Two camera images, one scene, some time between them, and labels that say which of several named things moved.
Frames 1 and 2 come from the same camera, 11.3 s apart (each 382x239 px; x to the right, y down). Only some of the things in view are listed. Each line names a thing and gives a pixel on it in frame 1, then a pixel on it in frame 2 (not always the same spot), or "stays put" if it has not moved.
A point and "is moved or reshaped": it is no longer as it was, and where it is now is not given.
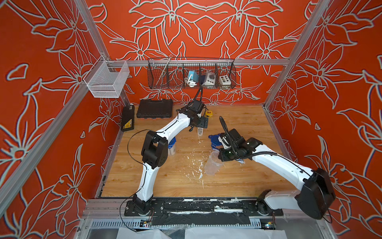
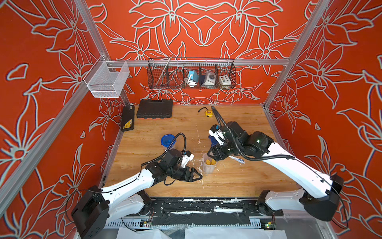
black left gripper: x=204 y=122 -> x=190 y=178
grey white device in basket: x=210 y=78 stays put
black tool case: x=155 y=108 stays put
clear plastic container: x=213 y=164 is moved or reshaped
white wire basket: x=106 y=79 stays put
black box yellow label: x=128 y=118 stays put
